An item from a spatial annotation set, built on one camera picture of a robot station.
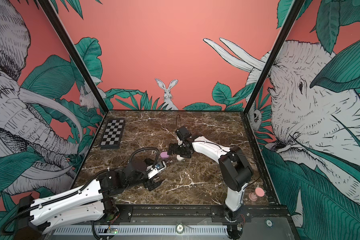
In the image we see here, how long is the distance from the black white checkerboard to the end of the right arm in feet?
1.37

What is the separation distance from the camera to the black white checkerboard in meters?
1.00

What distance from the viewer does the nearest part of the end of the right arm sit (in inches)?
26.4
